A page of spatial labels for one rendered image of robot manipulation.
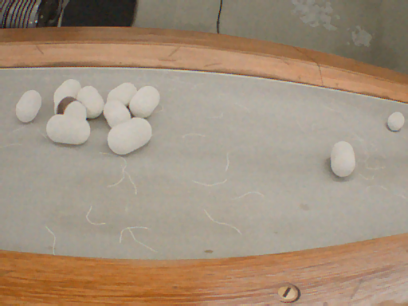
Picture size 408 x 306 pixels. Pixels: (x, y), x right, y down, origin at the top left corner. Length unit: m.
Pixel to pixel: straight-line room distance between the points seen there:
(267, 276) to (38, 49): 0.36
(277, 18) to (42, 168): 2.33
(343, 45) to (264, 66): 2.29
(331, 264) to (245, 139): 0.17
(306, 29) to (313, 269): 2.47
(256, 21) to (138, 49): 2.06
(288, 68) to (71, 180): 0.33
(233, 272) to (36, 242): 0.10
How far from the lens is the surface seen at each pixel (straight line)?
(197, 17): 2.41
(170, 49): 0.46
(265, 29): 2.51
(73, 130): 0.27
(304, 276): 0.17
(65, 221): 0.21
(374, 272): 0.19
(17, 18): 0.69
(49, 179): 0.24
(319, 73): 0.53
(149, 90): 0.33
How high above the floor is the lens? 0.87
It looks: 28 degrees down
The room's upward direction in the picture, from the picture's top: 11 degrees clockwise
